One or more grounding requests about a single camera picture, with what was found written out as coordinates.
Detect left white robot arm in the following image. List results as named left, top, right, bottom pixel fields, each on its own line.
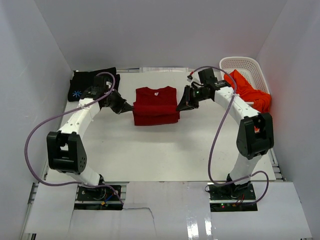
left=46, top=72, right=134, bottom=200

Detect red t shirt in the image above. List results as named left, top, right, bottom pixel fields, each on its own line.
left=133, top=86, right=180, bottom=126

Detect orange t shirt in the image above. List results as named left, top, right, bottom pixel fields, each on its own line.
left=229, top=70, right=272, bottom=113

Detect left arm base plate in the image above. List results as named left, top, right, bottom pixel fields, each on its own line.
left=74, top=185, right=123, bottom=211

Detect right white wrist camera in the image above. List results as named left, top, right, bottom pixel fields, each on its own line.
left=187, top=74, right=196, bottom=83

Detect white plastic basket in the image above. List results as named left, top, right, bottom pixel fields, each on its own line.
left=219, top=56, right=270, bottom=94

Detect folded black t shirt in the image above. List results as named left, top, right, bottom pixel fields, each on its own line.
left=67, top=67, right=121, bottom=102

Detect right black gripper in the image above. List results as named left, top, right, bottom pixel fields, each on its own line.
left=176, top=85, right=210, bottom=112

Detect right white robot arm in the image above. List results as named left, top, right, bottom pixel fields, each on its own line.
left=176, top=66, right=274, bottom=200

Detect white papers at back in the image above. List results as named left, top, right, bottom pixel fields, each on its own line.
left=139, top=67, right=189, bottom=73

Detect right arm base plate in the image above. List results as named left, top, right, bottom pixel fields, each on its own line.
left=204, top=182, right=258, bottom=213

